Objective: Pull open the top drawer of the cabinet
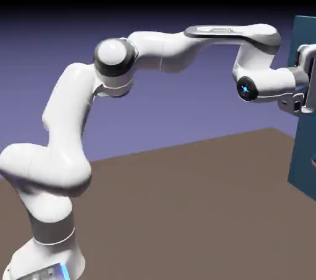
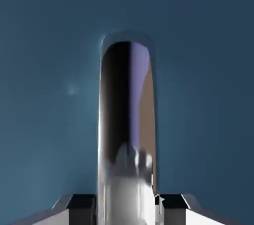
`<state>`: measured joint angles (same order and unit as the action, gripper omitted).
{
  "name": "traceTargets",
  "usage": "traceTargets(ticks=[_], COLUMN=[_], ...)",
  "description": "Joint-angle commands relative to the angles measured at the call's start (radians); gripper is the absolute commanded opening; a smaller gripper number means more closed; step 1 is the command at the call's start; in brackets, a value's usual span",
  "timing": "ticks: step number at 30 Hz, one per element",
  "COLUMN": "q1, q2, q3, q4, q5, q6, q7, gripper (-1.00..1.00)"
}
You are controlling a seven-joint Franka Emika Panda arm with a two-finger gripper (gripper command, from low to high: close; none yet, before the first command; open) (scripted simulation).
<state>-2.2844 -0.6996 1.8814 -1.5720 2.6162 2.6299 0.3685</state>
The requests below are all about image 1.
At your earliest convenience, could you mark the teal blue cabinet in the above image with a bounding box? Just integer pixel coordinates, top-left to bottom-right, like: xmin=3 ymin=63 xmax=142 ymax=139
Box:
xmin=286 ymin=15 xmax=316 ymax=198

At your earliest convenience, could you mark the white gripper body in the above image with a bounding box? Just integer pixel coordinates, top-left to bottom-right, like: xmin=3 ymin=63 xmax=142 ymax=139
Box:
xmin=294 ymin=43 xmax=316 ymax=114

